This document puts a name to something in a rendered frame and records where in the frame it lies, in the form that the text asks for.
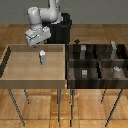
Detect white milk carton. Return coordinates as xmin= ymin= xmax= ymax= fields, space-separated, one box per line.
xmin=39 ymin=49 xmax=47 ymax=66

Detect small grey cube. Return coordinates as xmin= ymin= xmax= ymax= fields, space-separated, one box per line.
xmin=81 ymin=69 xmax=89 ymax=78

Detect dark wooden compartment bin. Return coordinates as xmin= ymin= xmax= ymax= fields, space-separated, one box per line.
xmin=65 ymin=43 xmax=128 ymax=90

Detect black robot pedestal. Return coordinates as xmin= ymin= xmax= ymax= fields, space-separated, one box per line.
xmin=42 ymin=12 xmax=73 ymax=46

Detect small white can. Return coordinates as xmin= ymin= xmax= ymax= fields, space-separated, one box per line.
xmin=112 ymin=66 xmax=122 ymax=78

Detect grey slanted bottle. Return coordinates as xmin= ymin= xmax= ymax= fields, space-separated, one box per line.
xmin=110 ymin=40 xmax=118 ymax=59

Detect grey tall box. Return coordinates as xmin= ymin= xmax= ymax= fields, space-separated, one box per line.
xmin=79 ymin=45 xmax=87 ymax=60

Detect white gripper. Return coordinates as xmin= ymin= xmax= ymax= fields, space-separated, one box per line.
xmin=24 ymin=26 xmax=52 ymax=47

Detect light wooden bin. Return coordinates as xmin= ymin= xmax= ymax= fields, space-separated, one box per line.
xmin=0 ymin=43 xmax=67 ymax=90

